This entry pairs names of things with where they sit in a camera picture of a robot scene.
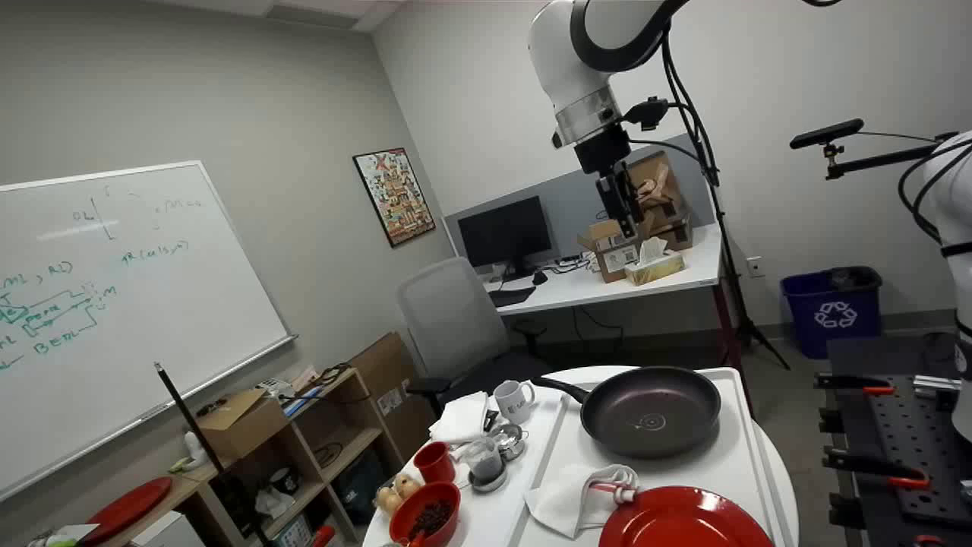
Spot black frying pan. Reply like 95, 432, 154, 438
537, 365, 722, 458

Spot round white table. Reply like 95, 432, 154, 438
358, 361, 803, 547

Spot framed wall poster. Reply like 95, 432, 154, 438
351, 150, 434, 247

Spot whiteboard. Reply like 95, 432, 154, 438
0, 160, 288, 499

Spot tissue box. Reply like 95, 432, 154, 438
627, 238, 682, 284

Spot red plate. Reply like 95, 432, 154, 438
597, 486, 773, 547

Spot black perforated workbench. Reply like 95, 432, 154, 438
815, 335, 972, 547

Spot white towel with red stripes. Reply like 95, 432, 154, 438
526, 466, 638, 538

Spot blue recycling bin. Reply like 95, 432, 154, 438
779, 268, 881, 358

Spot white tray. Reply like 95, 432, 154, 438
511, 365, 798, 547

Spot white desk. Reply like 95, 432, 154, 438
501, 226, 742, 366

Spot grey office chair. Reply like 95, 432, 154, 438
398, 258, 548, 410

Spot small red cup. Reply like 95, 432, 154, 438
413, 440, 456, 483

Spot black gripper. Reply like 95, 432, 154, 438
573, 121, 645, 238

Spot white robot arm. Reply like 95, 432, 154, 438
527, 0, 685, 238

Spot cardboard box on shelf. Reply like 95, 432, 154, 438
198, 390, 284, 458

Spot cardboard box on desk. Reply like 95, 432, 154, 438
579, 152, 693, 283

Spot white mug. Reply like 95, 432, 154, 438
492, 381, 535, 425

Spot red tray on shelf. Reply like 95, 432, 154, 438
81, 478, 173, 547

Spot red bowl with dark contents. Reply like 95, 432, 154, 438
388, 481, 461, 547

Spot folded white cloth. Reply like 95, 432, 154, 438
427, 392, 489, 442

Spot wooden shelf unit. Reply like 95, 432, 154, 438
98, 365, 400, 547

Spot black computer monitor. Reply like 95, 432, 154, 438
457, 198, 552, 276

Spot black camera tripod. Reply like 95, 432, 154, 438
663, 37, 790, 366

